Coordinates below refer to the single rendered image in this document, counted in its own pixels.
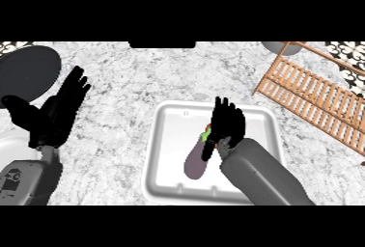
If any white rounded object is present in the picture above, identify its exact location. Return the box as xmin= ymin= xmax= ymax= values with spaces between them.
xmin=0 ymin=127 xmax=44 ymax=168

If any black rectangular object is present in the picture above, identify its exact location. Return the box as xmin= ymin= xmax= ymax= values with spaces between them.
xmin=127 ymin=41 xmax=198 ymax=50

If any dark grey round plate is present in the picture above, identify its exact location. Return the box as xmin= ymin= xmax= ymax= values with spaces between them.
xmin=0 ymin=45 xmax=62 ymax=110

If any grey round object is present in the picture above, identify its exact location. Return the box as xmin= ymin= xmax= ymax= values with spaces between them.
xmin=260 ymin=41 xmax=304 ymax=56

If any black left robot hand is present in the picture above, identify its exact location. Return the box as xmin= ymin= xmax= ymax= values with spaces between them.
xmin=0 ymin=65 xmax=93 ymax=150

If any wooden tiered shelf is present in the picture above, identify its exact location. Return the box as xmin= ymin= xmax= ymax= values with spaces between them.
xmin=251 ymin=41 xmax=365 ymax=166

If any purple eggplant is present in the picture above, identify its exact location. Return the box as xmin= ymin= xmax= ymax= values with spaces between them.
xmin=181 ymin=129 xmax=217 ymax=181

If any white square tray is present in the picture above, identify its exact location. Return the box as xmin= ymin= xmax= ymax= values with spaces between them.
xmin=141 ymin=99 xmax=285 ymax=206

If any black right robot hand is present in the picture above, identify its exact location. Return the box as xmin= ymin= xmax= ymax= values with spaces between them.
xmin=199 ymin=96 xmax=248 ymax=162

